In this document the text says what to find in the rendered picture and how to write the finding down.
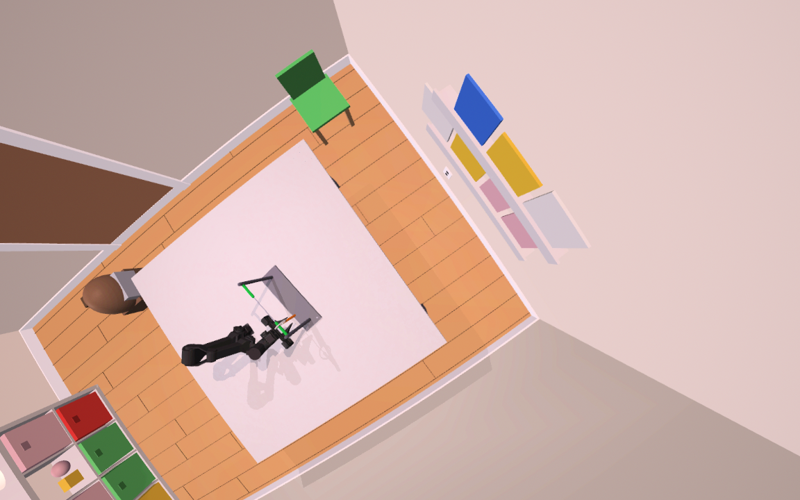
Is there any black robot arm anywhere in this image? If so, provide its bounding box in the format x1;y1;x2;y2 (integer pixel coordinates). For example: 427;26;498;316
181;324;278;367

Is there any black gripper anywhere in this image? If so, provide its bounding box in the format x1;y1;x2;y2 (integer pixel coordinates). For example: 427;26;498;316
261;315;294;349

